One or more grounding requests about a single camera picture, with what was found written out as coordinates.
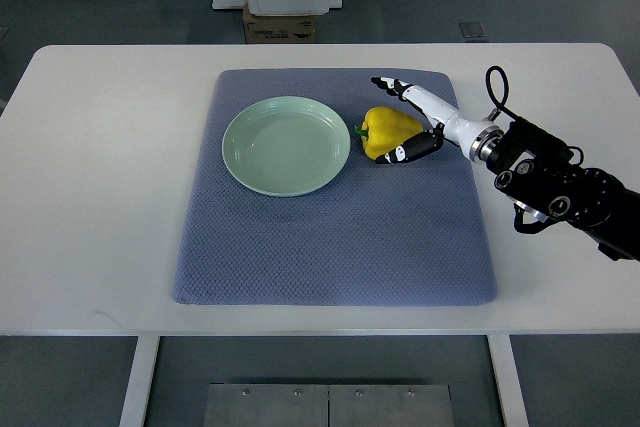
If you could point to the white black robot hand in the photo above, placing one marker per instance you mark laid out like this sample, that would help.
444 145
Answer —
474 138

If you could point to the yellow bell pepper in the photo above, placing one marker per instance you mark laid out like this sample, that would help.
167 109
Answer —
385 128

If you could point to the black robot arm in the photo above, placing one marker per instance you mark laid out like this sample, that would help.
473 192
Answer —
545 179

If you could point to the grey floor plate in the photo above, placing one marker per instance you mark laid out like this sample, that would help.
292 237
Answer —
472 30

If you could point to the light green plate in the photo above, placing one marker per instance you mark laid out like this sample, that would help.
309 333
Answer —
286 146

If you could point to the blue quilted mat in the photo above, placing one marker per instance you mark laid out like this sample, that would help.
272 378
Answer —
395 235

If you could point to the right white table leg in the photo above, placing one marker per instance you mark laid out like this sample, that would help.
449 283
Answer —
507 381

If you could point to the white table leg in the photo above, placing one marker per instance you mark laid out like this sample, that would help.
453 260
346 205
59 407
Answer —
507 381
140 381

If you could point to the cardboard box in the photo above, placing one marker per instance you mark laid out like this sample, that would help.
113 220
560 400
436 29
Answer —
278 29

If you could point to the left white table leg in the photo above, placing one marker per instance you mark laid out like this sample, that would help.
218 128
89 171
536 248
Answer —
140 381

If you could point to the metal base plate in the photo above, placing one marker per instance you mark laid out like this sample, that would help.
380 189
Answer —
328 405

